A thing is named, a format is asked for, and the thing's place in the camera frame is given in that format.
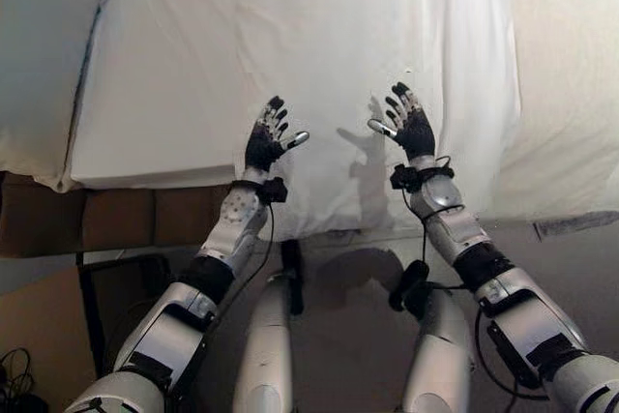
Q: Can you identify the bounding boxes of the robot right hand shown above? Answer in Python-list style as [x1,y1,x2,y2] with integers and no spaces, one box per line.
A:
[367,81,437,162]

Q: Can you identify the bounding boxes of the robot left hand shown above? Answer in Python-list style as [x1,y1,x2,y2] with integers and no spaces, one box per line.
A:
[244,96,311,175]

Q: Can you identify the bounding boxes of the white duvet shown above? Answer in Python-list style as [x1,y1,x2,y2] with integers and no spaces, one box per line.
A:
[234,0,526,240]

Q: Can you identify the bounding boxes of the white sheeted mattress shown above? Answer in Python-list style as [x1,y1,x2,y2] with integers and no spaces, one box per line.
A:
[70,0,248,191]

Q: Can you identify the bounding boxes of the white blanket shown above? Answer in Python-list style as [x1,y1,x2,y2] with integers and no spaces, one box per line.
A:
[497,0,619,228]

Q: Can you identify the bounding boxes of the robot left leg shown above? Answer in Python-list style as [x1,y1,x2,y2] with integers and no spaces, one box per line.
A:
[231,271,305,413]

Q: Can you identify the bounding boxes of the robot leg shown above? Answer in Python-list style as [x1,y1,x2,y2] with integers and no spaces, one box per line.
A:
[231,271,305,413]
[400,286,479,413]

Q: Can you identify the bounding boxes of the robot right leg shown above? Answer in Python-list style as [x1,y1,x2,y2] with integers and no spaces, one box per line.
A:
[400,286,479,413]

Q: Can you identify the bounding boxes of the white pillow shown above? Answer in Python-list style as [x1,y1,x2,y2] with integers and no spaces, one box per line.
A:
[0,0,110,192]

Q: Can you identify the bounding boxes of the brown cardboard box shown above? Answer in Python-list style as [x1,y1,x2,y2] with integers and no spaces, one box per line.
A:
[0,265,101,413]

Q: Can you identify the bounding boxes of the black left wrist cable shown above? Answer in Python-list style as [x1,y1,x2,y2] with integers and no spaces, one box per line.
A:
[220,180,278,310]

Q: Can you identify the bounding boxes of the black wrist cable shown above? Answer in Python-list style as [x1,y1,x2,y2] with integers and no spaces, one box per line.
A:
[410,155,533,407]
[220,180,278,310]

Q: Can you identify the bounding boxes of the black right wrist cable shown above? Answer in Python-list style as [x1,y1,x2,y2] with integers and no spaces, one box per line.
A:
[410,155,533,407]

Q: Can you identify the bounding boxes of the brown wooden bed frame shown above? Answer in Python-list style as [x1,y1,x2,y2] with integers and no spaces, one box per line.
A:
[0,170,243,259]

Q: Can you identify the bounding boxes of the black metal frame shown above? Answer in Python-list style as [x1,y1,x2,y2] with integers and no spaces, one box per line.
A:
[78,248,175,378]

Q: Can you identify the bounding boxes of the black cable bundle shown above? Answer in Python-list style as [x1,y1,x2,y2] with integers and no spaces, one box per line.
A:
[0,347,45,413]

